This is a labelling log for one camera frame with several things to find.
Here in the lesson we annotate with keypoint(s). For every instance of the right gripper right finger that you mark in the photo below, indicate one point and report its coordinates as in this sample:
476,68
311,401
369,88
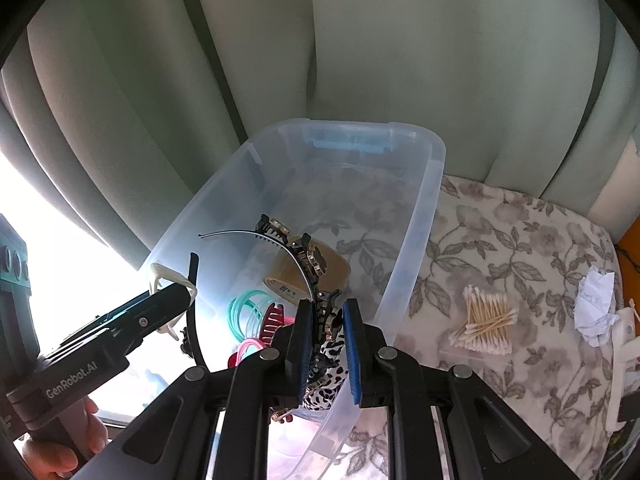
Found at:
358,354

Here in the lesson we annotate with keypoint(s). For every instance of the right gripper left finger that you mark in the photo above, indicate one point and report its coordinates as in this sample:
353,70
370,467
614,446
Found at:
298,352

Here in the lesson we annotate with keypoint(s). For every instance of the dark red hair claw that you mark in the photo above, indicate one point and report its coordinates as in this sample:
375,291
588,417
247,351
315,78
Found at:
273,319

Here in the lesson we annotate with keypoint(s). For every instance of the leopard print scrunchie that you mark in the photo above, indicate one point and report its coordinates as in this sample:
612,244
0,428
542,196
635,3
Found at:
326,382

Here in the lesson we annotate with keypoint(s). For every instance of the black jewelled headband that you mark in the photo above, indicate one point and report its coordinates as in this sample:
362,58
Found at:
250,285

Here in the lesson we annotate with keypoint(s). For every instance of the brown packing tape roll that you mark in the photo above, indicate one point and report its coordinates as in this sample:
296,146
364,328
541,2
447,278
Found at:
300,270

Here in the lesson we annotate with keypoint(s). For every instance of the bag of cotton swabs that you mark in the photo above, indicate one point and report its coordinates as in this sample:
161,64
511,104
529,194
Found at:
487,326

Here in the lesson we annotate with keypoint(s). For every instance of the person left hand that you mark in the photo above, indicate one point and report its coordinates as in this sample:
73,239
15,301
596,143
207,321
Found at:
49,460

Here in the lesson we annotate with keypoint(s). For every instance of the clear plastic storage bin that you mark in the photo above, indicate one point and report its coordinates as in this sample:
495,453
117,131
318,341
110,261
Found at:
308,209

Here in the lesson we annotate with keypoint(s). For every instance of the floral blanket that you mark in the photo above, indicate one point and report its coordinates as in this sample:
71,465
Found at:
537,253

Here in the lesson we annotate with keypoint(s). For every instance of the crumpled white paper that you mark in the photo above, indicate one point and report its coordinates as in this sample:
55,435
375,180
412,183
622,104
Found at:
594,314

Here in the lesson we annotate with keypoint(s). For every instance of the white power strip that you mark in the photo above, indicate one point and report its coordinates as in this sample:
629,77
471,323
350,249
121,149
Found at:
625,349

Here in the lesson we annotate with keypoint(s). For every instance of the green curtain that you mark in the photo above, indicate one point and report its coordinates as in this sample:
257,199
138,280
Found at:
118,111

